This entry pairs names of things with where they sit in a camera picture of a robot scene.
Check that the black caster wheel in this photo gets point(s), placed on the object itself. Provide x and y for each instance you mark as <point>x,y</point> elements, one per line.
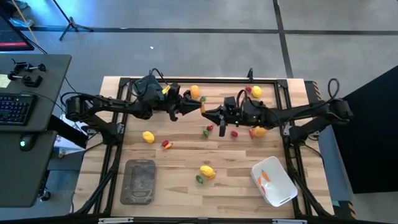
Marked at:
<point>45,195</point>

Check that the orange-yellow toy lemon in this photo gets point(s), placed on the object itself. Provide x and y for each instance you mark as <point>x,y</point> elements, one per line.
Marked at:
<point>260,132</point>
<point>195,91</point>

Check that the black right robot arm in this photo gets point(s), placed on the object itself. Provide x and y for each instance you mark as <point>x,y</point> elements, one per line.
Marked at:
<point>295,112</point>

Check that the teal plastic basket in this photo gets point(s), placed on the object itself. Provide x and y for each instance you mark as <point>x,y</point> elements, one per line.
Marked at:
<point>140,84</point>

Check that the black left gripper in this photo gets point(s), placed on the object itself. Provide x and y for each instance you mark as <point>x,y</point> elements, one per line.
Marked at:
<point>174,104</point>

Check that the white metal bracket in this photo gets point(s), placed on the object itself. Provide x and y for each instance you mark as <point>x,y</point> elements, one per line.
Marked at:
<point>115,220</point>
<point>289,221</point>

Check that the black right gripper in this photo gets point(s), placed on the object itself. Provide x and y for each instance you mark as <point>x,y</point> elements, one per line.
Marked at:
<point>230,116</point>

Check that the pale yellow paper note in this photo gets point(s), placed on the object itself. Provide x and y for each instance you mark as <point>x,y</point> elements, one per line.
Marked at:
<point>3,81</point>

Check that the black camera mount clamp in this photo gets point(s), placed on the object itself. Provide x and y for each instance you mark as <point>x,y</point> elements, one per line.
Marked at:
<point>250,74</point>

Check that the black computer mouse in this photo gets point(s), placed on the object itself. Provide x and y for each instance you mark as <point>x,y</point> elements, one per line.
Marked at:
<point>26,141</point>

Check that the red toy bell pepper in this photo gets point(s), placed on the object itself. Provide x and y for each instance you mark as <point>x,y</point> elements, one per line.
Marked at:
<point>234,133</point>
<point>248,89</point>
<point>210,127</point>
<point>165,142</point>

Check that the black orange hazard strip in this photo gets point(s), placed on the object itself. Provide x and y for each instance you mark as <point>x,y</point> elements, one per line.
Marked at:
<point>314,90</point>
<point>351,208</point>

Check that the black tripod stand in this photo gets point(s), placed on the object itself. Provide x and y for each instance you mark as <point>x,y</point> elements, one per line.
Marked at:
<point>72,25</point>

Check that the white plastic basket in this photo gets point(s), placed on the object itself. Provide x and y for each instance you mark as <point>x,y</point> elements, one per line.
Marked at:
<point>280,186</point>

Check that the yellow tag label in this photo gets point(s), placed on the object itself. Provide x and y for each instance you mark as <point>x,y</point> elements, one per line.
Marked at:
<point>165,89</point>

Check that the black computer monitor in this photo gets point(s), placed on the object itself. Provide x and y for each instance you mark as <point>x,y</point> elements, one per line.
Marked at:
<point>12,37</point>

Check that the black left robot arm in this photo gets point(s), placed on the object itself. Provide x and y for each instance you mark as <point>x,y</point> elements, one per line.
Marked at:
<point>118,104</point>

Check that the large black panel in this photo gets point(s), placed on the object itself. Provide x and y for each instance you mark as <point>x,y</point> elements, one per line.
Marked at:
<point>370,130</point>

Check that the black backlit keyboard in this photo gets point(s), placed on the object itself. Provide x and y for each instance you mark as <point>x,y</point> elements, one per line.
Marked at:
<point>15,109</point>

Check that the black screw clamp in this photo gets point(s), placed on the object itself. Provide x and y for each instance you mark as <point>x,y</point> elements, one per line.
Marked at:
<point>26,81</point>
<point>29,67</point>

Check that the dark grey clear basket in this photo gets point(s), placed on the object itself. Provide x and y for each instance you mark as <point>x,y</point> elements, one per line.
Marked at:
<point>138,182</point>

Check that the yellow toy lemon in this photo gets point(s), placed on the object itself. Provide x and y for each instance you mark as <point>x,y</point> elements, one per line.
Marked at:
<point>148,137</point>
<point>257,91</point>
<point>207,171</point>

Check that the dark grey desk top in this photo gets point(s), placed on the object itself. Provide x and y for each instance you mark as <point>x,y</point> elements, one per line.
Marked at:
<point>28,180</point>
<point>56,68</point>

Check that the green toy bell pepper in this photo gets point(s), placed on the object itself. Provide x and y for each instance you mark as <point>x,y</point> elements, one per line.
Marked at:
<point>199,179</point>
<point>202,99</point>
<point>206,132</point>

